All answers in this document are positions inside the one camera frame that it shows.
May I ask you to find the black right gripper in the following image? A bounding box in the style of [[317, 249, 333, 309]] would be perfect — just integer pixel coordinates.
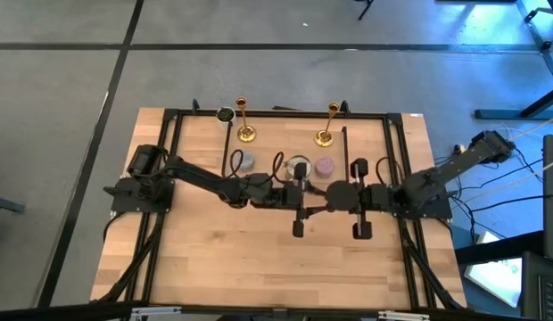
[[351, 158, 388, 241]]

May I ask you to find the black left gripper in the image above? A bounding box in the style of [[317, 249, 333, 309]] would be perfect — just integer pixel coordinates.
[[280, 162, 329, 239]]

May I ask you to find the black candlestick holder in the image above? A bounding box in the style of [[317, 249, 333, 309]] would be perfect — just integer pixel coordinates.
[[325, 179, 361, 214]]

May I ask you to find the pink floral candle tin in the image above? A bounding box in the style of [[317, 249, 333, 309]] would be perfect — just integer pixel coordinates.
[[314, 156, 336, 179]]

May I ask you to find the tall silver candle tin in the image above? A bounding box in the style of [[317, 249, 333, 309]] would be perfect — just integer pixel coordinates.
[[284, 154, 314, 182]]

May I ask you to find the blue floral candle tin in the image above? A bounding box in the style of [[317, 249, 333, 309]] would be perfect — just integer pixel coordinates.
[[238, 150, 257, 172]]

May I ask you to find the gold candlestick holder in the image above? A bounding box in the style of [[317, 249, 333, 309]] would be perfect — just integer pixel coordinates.
[[313, 102, 341, 148], [235, 96, 259, 144]]

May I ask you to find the white pot with green plant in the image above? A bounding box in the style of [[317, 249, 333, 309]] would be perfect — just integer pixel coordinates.
[[216, 105, 237, 130]]

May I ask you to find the white tablet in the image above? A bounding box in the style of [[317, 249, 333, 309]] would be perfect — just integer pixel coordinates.
[[463, 230, 524, 309]]

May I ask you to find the metal floor stand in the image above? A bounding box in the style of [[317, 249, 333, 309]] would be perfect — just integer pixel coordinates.
[[475, 0, 553, 120]]

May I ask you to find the black laptop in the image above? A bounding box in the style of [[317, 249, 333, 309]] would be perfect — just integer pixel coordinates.
[[520, 251, 553, 321]]

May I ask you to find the grey chair leg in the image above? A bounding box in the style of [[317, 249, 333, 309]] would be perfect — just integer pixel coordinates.
[[0, 194, 27, 214]]

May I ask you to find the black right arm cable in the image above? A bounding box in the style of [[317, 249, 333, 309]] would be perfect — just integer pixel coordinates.
[[375, 155, 395, 185]]

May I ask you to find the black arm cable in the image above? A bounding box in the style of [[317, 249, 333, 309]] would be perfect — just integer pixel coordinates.
[[270, 151, 285, 185], [228, 148, 245, 179], [375, 155, 395, 185]]

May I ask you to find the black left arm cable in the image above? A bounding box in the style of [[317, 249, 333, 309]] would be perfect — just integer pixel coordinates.
[[228, 148, 245, 179], [270, 151, 285, 185]]

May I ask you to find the black aluminium table frame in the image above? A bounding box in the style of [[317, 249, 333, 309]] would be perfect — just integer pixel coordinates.
[[91, 98, 467, 321]]

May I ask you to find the silver frame bracket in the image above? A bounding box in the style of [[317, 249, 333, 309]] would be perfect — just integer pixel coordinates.
[[377, 310, 430, 320], [131, 306, 183, 317]]

